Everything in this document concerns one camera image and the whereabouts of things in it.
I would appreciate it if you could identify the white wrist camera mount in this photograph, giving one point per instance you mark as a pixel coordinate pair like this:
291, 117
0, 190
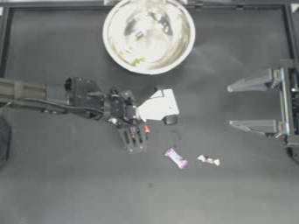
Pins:
159, 106

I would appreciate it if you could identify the purple wrapped candy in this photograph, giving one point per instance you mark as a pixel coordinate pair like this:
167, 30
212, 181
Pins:
175, 158

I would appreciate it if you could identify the green candy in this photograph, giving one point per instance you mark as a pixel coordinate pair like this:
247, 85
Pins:
136, 61

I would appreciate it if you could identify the white twisted wrapper candy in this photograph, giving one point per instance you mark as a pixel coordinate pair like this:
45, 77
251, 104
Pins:
139, 35
208, 160

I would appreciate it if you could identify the steel bowl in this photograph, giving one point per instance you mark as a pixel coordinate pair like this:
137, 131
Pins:
163, 43

